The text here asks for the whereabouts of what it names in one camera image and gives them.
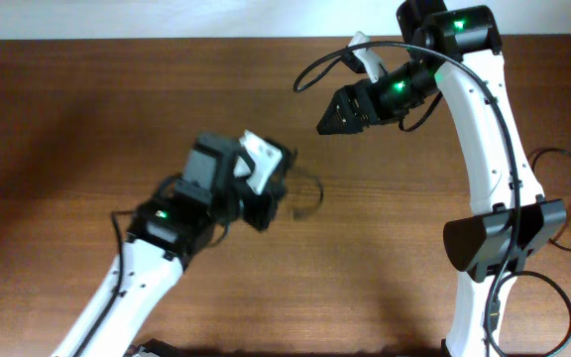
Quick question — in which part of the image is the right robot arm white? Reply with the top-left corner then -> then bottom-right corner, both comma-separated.
316,1 -> 566,356

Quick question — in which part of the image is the thin black USB cable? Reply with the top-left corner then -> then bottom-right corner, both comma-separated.
280,163 -> 325,222

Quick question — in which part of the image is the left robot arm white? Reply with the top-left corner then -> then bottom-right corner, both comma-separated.
54,131 -> 296,356

